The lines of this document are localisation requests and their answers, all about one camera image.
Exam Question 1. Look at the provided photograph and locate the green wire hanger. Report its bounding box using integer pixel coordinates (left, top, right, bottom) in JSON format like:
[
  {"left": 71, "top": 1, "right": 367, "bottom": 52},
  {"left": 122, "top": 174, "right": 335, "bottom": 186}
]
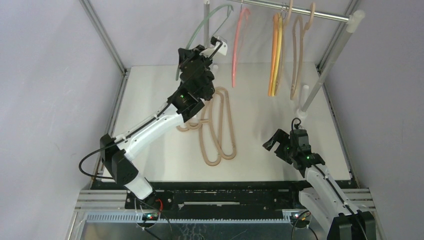
[{"left": 175, "top": 0, "right": 234, "bottom": 81}]

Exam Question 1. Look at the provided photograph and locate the pink wire hanger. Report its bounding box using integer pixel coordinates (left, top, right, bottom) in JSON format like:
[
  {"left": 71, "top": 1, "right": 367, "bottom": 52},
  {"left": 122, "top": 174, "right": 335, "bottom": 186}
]
[{"left": 231, "top": 7, "right": 251, "bottom": 88}]

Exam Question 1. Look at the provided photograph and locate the yellow wire hanger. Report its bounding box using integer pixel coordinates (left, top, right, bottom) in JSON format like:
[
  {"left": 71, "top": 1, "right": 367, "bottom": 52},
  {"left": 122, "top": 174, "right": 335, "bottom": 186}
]
[{"left": 271, "top": 13, "right": 282, "bottom": 97}]

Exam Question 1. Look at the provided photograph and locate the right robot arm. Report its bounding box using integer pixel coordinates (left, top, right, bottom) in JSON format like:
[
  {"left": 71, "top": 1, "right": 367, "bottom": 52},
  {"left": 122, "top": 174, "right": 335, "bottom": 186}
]
[{"left": 262, "top": 128, "right": 377, "bottom": 240}]

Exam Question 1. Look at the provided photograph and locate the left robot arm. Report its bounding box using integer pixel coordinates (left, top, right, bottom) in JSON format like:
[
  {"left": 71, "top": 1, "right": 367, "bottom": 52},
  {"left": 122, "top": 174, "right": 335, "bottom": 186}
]
[{"left": 100, "top": 42, "right": 225, "bottom": 209}]

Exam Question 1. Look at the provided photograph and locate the metal clothes rack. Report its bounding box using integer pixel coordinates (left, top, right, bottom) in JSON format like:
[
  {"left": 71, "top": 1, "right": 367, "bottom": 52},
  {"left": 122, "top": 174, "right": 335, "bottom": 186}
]
[{"left": 188, "top": 0, "right": 366, "bottom": 120}]

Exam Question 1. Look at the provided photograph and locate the right black cable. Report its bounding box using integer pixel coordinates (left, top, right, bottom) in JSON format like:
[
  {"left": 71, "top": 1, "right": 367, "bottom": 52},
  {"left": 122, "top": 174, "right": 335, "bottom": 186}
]
[{"left": 290, "top": 117, "right": 369, "bottom": 240}]

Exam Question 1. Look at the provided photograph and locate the black cable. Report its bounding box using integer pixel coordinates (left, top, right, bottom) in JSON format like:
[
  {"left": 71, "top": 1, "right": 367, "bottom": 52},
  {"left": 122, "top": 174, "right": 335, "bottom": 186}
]
[
  {"left": 290, "top": 117, "right": 369, "bottom": 240},
  {"left": 78, "top": 36, "right": 224, "bottom": 180}
]

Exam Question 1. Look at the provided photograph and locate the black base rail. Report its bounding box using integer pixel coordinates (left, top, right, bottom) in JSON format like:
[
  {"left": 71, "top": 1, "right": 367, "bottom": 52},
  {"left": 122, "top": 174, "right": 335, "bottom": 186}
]
[{"left": 77, "top": 180, "right": 311, "bottom": 222}]

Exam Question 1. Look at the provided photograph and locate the aluminium frame right post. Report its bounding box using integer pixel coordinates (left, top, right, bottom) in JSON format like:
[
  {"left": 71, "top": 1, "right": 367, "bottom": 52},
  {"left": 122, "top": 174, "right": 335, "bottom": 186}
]
[{"left": 316, "top": 0, "right": 362, "bottom": 74}]

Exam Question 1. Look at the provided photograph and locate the aluminium frame post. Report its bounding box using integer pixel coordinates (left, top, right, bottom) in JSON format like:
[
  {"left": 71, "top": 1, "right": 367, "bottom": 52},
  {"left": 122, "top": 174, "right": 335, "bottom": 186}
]
[
  {"left": 316, "top": 0, "right": 362, "bottom": 74},
  {"left": 78, "top": 0, "right": 128, "bottom": 75}
]

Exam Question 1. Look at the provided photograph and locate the aluminium frame left post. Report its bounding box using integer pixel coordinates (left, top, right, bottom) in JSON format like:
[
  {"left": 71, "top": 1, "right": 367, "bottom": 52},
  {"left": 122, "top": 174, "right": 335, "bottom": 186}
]
[{"left": 78, "top": 0, "right": 128, "bottom": 75}]

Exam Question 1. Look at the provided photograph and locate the left black cable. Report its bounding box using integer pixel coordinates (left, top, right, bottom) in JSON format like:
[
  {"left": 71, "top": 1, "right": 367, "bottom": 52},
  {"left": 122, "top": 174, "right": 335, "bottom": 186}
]
[{"left": 78, "top": 36, "right": 224, "bottom": 180}]

